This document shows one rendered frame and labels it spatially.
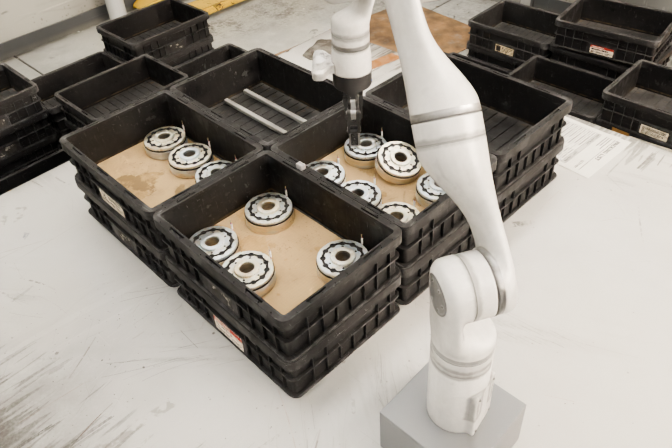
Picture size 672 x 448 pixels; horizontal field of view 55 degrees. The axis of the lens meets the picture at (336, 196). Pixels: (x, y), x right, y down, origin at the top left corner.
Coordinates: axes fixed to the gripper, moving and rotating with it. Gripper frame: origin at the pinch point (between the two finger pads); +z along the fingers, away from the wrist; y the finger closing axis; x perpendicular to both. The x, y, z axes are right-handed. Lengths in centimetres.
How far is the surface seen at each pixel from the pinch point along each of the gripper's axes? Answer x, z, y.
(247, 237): 22.9, 17.4, -12.1
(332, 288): 4.3, 7.5, -35.9
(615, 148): -69, 30, 32
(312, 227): 9.5, 17.3, -9.7
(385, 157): -6.6, 12.1, 6.9
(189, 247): 30.7, 7.3, -25.1
